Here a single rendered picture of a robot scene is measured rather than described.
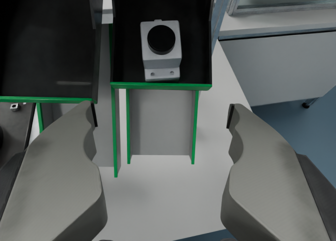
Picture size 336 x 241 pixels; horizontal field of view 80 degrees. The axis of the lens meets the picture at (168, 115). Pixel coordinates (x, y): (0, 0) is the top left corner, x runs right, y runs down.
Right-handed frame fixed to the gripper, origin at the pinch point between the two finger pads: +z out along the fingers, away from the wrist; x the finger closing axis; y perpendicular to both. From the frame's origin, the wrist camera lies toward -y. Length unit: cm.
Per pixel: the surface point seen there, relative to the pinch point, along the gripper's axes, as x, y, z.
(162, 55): 0.0, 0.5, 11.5
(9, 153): -32.7, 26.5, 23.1
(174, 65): 1.5, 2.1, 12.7
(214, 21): 8.7, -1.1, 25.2
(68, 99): -10.9, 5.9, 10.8
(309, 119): 128, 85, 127
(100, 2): -8.2, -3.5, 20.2
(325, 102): 150, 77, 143
